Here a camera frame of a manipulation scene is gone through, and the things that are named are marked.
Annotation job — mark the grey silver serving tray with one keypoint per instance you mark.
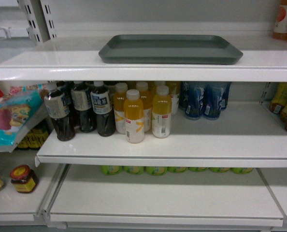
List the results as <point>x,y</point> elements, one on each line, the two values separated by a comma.
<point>169,49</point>

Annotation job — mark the orange juice bottle front centre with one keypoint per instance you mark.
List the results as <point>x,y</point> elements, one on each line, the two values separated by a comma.
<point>134,117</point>

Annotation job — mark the orange juice bottle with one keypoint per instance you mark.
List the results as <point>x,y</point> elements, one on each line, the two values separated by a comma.
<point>146,98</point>
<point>161,112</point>
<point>119,99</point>
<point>134,117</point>

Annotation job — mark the orange juice bottle back centre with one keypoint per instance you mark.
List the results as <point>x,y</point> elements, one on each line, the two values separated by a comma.
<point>146,98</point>

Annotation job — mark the orange juice bottle front right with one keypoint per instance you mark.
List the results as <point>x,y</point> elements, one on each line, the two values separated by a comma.
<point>161,112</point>

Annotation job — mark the orange juice bottle back left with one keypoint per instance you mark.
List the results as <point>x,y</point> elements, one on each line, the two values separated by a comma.
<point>119,99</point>

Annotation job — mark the dark tea bottle right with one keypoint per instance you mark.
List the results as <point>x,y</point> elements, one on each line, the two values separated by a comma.
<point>103,109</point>

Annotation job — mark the dark tea bottle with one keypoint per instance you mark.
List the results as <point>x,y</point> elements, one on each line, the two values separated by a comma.
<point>81,97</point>
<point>59,112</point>
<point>103,109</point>

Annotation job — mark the green can row below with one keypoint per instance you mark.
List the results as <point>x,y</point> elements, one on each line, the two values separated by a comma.
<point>161,170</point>

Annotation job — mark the dark tea bottle middle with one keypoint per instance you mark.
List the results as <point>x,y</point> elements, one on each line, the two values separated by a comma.
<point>81,97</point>

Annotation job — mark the blue drink pouch right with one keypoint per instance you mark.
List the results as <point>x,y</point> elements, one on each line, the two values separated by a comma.
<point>214,94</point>

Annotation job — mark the dark tea bottle front left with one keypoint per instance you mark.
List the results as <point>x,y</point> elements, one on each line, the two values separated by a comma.
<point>59,112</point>

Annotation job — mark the white bottom shelf board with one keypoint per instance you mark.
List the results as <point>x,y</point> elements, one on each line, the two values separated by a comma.
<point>87,197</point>

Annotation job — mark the white shelf board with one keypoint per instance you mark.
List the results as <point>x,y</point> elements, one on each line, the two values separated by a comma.
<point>87,197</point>
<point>246,134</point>
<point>77,58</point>

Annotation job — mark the white middle shelf board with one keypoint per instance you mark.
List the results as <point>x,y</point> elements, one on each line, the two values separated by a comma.
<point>246,134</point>

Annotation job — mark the white top shelf board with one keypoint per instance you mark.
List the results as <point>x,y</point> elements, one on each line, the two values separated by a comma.
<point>77,58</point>

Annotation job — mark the red lid sauce jar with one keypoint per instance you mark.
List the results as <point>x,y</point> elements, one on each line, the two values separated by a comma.
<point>24,179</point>

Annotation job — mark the teal snack bag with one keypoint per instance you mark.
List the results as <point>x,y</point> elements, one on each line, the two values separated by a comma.
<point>21,111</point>

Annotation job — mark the white slotted shelf upright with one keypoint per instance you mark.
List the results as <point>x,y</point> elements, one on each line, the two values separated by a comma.
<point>40,20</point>

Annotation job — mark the orange drink bottle top right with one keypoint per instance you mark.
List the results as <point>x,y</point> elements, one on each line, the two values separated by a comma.
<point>284,19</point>

